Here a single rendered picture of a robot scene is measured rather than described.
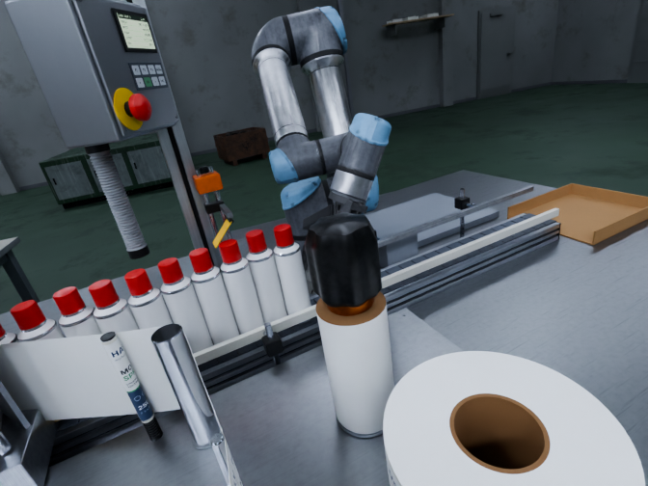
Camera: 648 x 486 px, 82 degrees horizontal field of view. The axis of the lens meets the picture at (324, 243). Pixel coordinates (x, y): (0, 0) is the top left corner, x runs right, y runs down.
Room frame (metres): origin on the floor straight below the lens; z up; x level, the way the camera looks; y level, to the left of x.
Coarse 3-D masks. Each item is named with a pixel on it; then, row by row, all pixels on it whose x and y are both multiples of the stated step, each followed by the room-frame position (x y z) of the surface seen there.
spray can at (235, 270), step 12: (228, 240) 0.62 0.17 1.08; (228, 252) 0.60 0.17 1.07; (228, 264) 0.60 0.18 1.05; (240, 264) 0.60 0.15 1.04; (228, 276) 0.59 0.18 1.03; (240, 276) 0.59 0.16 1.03; (228, 288) 0.59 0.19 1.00; (240, 288) 0.59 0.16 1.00; (252, 288) 0.60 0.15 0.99; (240, 300) 0.59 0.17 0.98; (252, 300) 0.60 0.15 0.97; (240, 312) 0.59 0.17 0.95; (252, 312) 0.59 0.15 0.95; (240, 324) 0.59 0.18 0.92; (252, 324) 0.59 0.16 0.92
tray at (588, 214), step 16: (560, 192) 1.14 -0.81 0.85; (576, 192) 1.15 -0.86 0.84; (592, 192) 1.10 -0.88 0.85; (608, 192) 1.06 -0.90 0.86; (512, 208) 1.06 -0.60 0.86; (528, 208) 1.09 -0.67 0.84; (544, 208) 1.08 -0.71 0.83; (560, 208) 1.06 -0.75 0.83; (576, 208) 1.04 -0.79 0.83; (592, 208) 1.02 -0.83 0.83; (608, 208) 1.00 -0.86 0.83; (624, 208) 0.99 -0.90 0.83; (640, 208) 0.97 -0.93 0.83; (576, 224) 0.94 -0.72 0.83; (592, 224) 0.92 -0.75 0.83; (608, 224) 0.84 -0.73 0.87; (624, 224) 0.86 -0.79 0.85; (592, 240) 0.83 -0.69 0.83
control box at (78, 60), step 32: (32, 0) 0.58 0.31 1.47; (64, 0) 0.57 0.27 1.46; (96, 0) 0.61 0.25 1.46; (32, 32) 0.58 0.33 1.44; (64, 32) 0.57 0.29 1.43; (96, 32) 0.59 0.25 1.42; (32, 64) 0.58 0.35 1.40; (64, 64) 0.57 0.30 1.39; (96, 64) 0.57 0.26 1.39; (64, 96) 0.58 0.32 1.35; (96, 96) 0.57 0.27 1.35; (128, 96) 0.61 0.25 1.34; (160, 96) 0.69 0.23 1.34; (64, 128) 0.58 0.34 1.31; (96, 128) 0.57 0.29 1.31; (128, 128) 0.58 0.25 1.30; (160, 128) 0.67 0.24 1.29
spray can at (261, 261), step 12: (252, 240) 0.62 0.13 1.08; (264, 240) 0.64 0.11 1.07; (252, 252) 0.63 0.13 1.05; (264, 252) 0.63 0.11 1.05; (252, 264) 0.62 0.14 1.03; (264, 264) 0.62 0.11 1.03; (252, 276) 0.63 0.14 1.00; (264, 276) 0.61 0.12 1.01; (276, 276) 0.63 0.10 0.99; (264, 288) 0.61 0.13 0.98; (276, 288) 0.62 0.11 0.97; (264, 300) 0.62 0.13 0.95; (276, 300) 0.62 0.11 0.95; (264, 312) 0.62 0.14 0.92; (276, 312) 0.62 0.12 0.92
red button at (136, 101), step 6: (132, 96) 0.58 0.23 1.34; (138, 96) 0.59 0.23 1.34; (144, 96) 0.60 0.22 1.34; (126, 102) 0.59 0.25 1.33; (132, 102) 0.58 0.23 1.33; (138, 102) 0.58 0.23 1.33; (144, 102) 0.59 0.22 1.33; (126, 108) 0.59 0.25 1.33; (132, 108) 0.57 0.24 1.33; (138, 108) 0.58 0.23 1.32; (144, 108) 0.58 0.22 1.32; (150, 108) 0.60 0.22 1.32; (132, 114) 0.58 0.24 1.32; (138, 114) 0.58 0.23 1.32; (144, 114) 0.58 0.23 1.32; (150, 114) 0.60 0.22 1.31; (138, 120) 0.58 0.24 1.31; (144, 120) 0.59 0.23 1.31
